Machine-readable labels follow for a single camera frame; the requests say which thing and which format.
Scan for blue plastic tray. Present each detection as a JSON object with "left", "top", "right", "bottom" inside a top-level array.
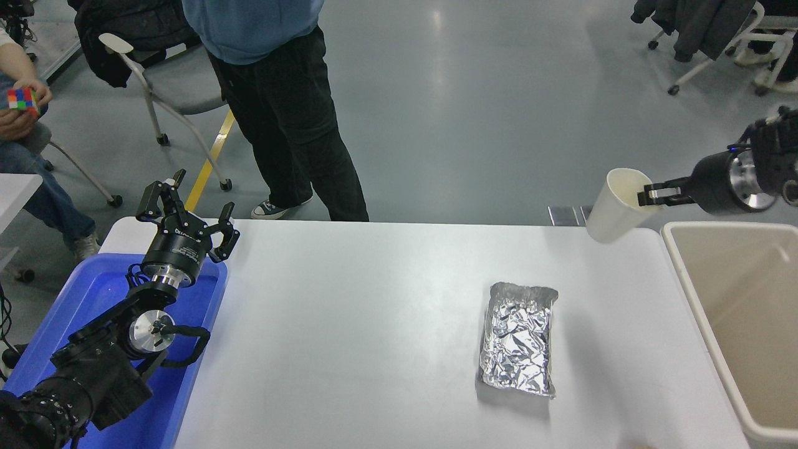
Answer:
[{"left": 3, "top": 253, "right": 229, "bottom": 449}]

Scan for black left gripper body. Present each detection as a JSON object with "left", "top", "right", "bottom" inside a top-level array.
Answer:
[{"left": 142, "top": 215, "right": 210, "bottom": 281}]

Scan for white frame wheeled chair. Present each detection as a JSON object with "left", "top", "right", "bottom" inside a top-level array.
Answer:
[{"left": 648, "top": 0, "right": 798, "bottom": 97}]

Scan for dark grey jacket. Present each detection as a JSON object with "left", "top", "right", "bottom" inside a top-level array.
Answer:
[{"left": 631, "top": 0, "right": 756, "bottom": 63}]

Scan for seated person's right hand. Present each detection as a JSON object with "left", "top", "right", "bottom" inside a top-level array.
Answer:
[{"left": 0, "top": 109, "right": 40, "bottom": 142}]

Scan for multicoloured puzzle cube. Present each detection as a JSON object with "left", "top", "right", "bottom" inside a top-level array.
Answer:
[{"left": 7, "top": 87, "right": 41, "bottom": 118}]

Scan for seated person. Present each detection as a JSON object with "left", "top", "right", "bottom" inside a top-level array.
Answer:
[{"left": 0, "top": 28, "right": 100, "bottom": 263}]

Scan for grey seat wheeled chair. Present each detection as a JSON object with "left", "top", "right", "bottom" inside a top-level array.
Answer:
[{"left": 98, "top": 32, "right": 238, "bottom": 192}]

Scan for small white side table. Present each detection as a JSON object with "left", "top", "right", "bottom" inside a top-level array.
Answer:
[{"left": 0, "top": 173, "right": 44, "bottom": 286}]

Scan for seated person's left hand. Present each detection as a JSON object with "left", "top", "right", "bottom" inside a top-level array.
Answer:
[{"left": 11, "top": 78, "right": 54, "bottom": 108}]

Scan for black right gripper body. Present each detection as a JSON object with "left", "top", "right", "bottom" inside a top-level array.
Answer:
[{"left": 690, "top": 151, "right": 747, "bottom": 216}]

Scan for seated person's wheeled chair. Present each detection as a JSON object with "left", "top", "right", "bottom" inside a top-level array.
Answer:
[{"left": 16, "top": 122, "right": 123, "bottom": 208}]

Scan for large pale plastic bin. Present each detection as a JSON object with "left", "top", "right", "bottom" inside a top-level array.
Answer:
[{"left": 661, "top": 221, "right": 798, "bottom": 449}]

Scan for black jacket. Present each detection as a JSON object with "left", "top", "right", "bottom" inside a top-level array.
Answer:
[{"left": 67, "top": 0, "right": 200, "bottom": 89}]

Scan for person with pale shoes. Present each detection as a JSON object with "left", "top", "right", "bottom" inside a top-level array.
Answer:
[{"left": 734, "top": 0, "right": 798, "bottom": 95}]

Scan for standing person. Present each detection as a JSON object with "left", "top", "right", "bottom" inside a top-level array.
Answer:
[{"left": 181, "top": 0, "right": 370, "bottom": 222}]

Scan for black floor cables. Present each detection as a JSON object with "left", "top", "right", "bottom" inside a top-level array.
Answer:
[{"left": 0, "top": 284, "right": 29, "bottom": 382}]

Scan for white paper cup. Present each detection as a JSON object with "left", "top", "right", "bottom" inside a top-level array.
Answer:
[{"left": 585, "top": 167, "right": 663, "bottom": 244}]

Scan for crumpled silver foil packet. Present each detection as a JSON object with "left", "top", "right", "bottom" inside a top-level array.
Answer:
[{"left": 479, "top": 281, "right": 559, "bottom": 398}]

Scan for black equipment stand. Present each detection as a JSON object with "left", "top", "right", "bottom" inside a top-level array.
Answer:
[{"left": 0, "top": 0, "right": 37, "bottom": 63}]

